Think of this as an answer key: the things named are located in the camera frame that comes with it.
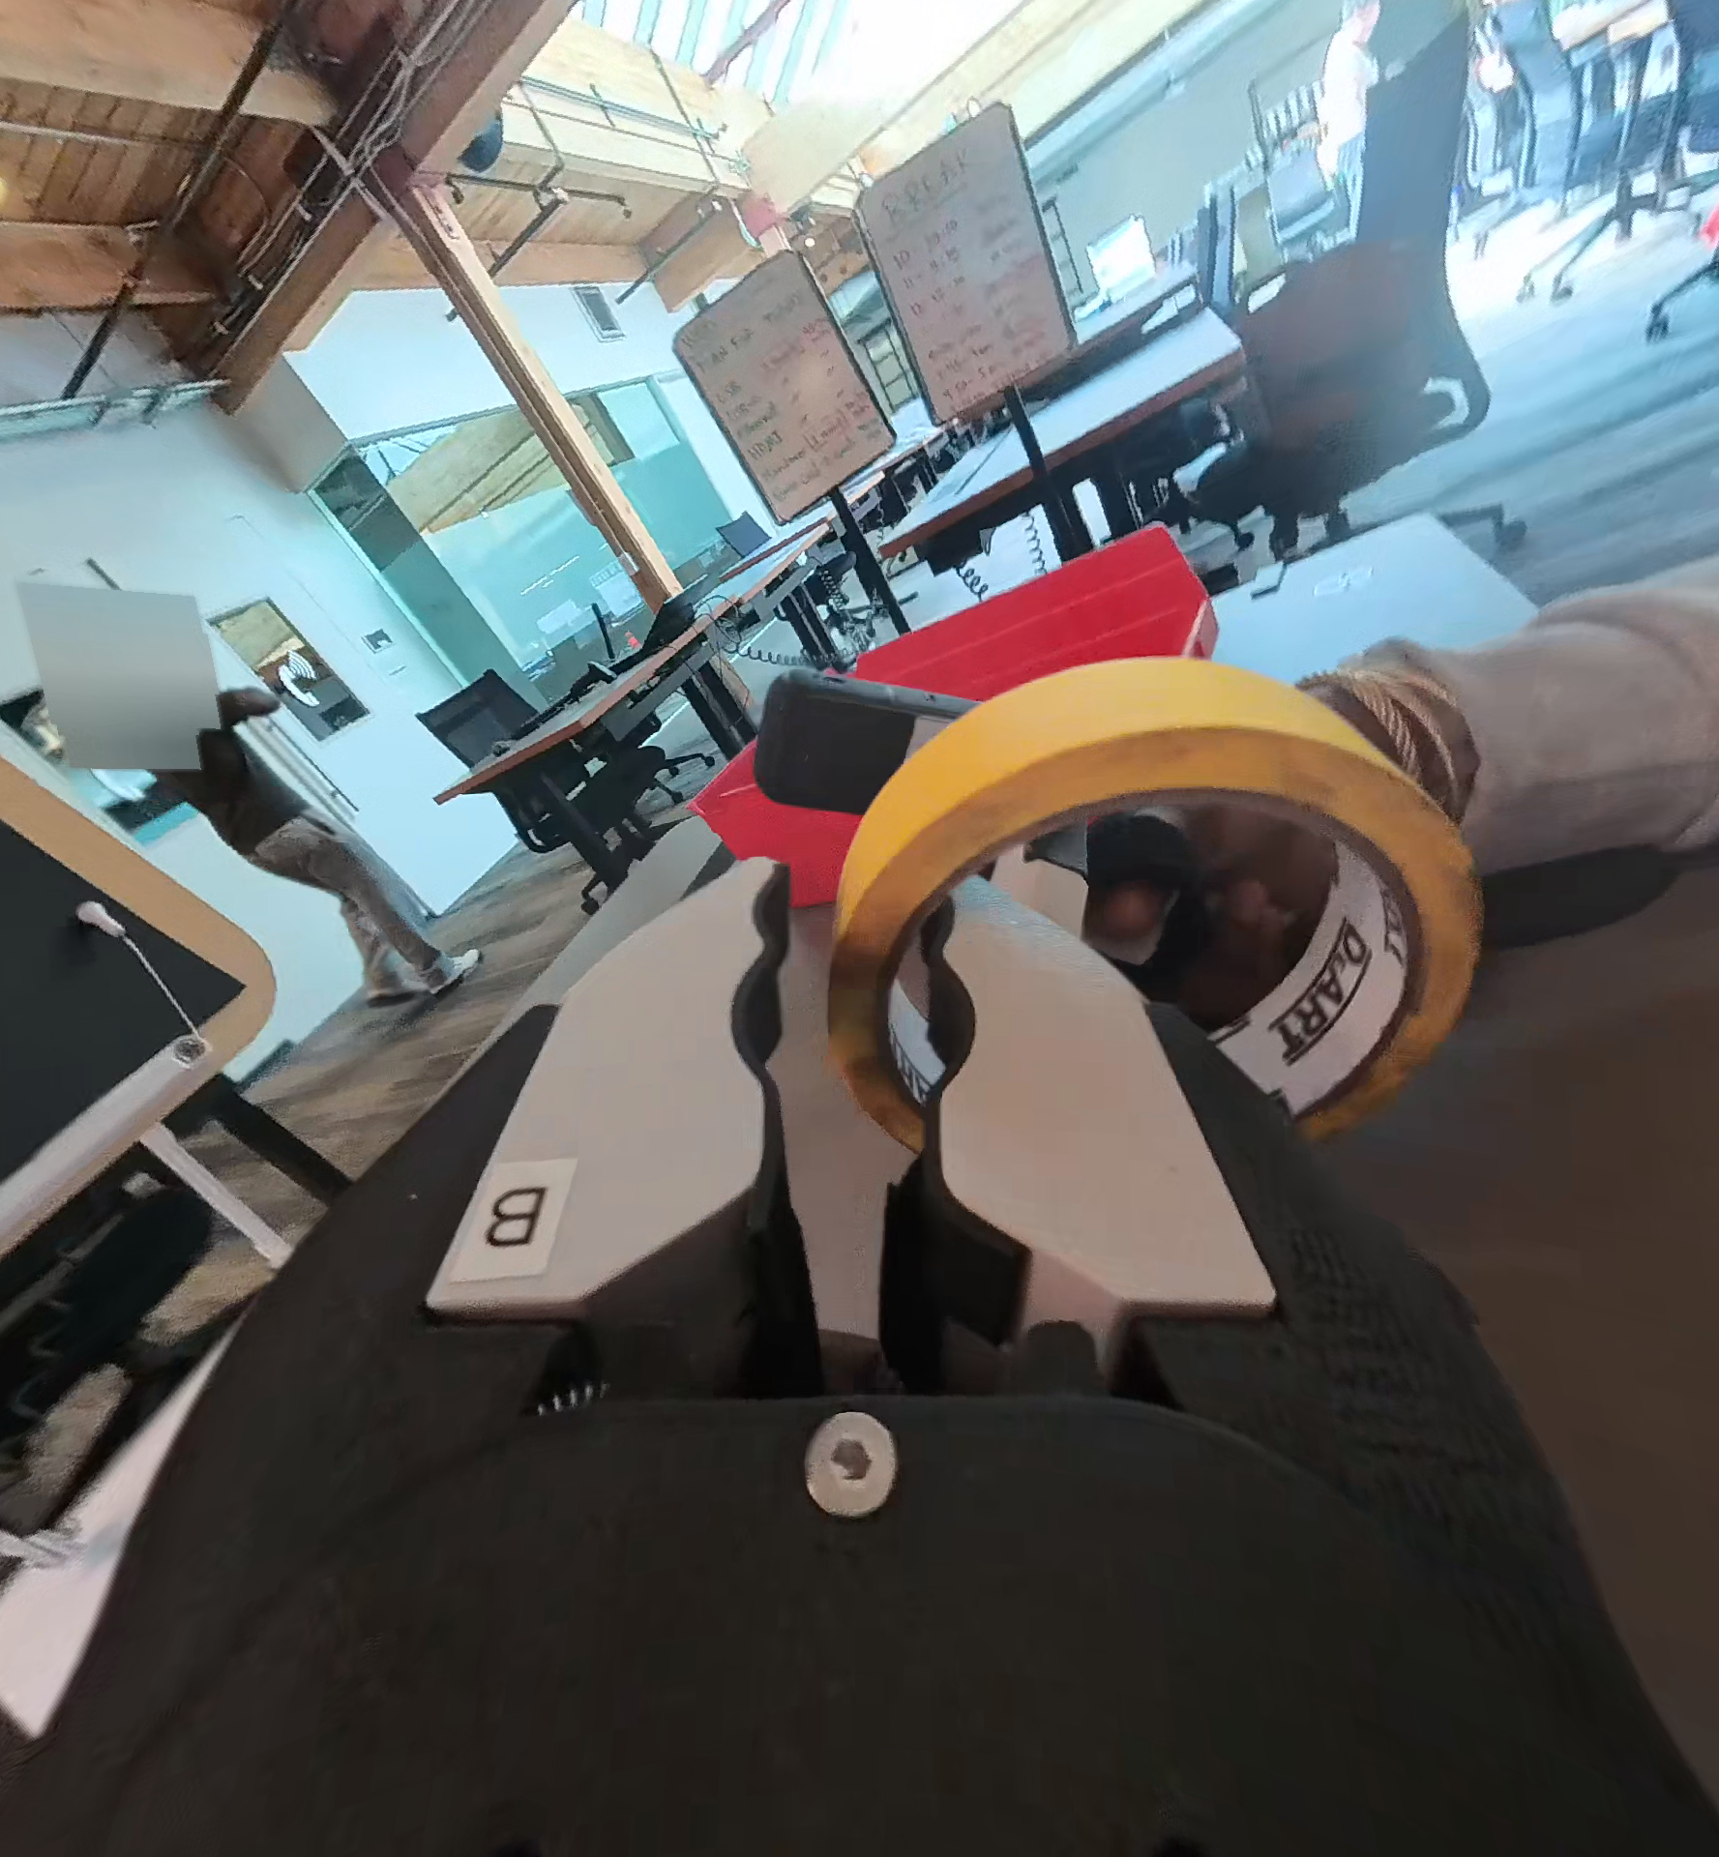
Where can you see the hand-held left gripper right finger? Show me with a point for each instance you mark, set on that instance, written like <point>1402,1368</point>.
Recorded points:
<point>1106,1146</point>

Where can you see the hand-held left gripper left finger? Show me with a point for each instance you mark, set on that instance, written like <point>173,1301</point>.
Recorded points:
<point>612,1132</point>

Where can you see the red plastic bin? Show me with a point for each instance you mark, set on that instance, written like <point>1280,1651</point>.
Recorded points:
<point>1063,624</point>

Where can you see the yellow tape roll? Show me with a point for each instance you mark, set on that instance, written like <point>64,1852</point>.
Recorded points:
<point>1164,726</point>

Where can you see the person's right forearm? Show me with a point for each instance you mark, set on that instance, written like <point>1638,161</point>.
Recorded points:
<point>1628,711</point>

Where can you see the person's right hand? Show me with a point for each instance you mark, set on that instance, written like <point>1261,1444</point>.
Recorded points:
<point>1235,914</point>

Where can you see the black office chair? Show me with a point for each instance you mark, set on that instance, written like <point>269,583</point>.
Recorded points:
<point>1671,117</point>
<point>482,718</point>

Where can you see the grey board on stand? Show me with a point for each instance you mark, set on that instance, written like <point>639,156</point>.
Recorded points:
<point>968,262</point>
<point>786,386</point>

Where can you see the wooden pillar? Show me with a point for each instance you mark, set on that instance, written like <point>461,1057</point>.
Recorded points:
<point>540,392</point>

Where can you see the window with phone logo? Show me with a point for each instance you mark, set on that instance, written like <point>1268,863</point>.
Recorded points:
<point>293,668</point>

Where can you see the window with wave logo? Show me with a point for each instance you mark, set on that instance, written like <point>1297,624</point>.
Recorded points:
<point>147,813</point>

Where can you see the black board with wooden rim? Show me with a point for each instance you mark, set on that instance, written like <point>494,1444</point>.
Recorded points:
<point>31,987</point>

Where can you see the dark office chair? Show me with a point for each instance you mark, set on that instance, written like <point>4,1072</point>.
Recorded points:
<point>1367,333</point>

